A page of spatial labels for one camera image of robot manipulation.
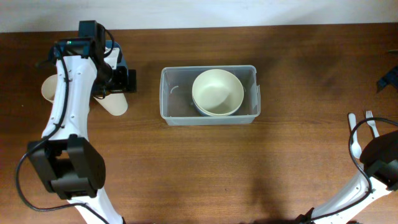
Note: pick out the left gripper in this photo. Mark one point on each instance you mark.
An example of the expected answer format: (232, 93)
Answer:
(122, 84)

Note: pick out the cream cup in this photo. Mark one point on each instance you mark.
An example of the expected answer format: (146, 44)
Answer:
(49, 87)
(115, 103)

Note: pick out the blue bowl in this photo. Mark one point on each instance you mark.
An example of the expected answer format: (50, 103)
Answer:
(199, 111)

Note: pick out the cream bowl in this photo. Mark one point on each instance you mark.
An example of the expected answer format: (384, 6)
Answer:
(217, 92)

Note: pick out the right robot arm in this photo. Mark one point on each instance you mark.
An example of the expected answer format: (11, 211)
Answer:
(376, 177)

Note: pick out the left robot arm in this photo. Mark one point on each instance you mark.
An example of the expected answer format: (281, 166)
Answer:
(90, 65)

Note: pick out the clear plastic container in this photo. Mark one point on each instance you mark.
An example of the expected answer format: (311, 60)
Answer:
(177, 106)

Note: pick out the right blue cup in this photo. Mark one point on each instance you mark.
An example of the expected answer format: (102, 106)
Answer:
(116, 58)

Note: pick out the white plastic fork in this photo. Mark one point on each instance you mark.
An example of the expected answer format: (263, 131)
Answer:
(372, 124)

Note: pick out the white plastic spoon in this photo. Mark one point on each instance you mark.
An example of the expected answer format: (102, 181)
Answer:
(356, 148)

